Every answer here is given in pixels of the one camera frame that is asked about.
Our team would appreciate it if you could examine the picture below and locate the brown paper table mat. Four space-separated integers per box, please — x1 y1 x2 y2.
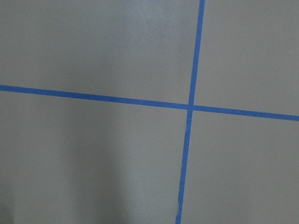
0 0 299 224

